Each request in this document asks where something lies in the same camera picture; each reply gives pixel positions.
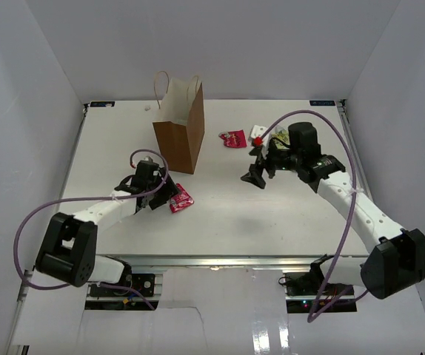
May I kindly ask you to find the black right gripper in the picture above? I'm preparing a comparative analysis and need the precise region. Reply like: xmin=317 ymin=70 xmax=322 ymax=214
xmin=240 ymin=141 xmax=301 ymax=189

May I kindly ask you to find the red snack packet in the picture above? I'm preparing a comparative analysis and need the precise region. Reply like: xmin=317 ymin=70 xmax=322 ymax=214
xmin=218 ymin=130 xmax=247 ymax=149
xmin=170 ymin=183 xmax=194 ymax=214

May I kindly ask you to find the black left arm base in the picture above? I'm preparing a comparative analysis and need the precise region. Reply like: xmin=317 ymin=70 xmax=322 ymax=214
xmin=88 ymin=274 xmax=155 ymax=299

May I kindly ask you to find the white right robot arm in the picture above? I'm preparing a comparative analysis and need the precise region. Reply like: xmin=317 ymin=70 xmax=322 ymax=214
xmin=241 ymin=122 xmax=425 ymax=300

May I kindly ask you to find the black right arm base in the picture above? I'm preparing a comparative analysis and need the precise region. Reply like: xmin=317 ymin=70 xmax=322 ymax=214
xmin=278 ymin=272 xmax=357 ymax=314

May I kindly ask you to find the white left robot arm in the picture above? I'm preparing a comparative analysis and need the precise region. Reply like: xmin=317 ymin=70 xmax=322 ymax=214
xmin=36 ymin=159 xmax=179 ymax=295

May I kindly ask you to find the brown paper bag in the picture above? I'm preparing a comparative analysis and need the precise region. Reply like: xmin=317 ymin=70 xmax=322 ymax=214
xmin=153 ymin=70 xmax=205 ymax=175

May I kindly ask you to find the yellow green snack packet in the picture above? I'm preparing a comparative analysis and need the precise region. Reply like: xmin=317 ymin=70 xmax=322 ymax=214
xmin=270 ymin=126 xmax=290 ymax=149

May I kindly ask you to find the blue label back right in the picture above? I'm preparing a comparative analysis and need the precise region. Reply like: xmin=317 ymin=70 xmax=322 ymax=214
xmin=309 ymin=100 xmax=335 ymax=107

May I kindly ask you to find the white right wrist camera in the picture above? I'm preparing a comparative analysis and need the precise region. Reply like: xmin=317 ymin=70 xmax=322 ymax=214
xmin=248 ymin=125 xmax=270 ymax=149

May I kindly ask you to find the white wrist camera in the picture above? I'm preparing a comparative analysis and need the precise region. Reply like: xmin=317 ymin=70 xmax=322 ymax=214
xmin=248 ymin=125 xmax=270 ymax=149
xmin=129 ymin=156 xmax=157 ymax=169

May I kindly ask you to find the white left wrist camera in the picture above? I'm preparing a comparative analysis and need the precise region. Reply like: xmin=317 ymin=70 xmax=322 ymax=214
xmin=129 ymin=156 xmax=157 ymax=169

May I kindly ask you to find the aluminium front rail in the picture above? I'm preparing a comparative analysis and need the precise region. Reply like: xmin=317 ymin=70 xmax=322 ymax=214
xmin=40 ymin=254 xmax=369 ymax=268

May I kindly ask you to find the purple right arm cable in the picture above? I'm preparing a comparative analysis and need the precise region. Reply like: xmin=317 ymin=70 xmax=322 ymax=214
xmin=260 ymin=109 xmax=369 ymax=325

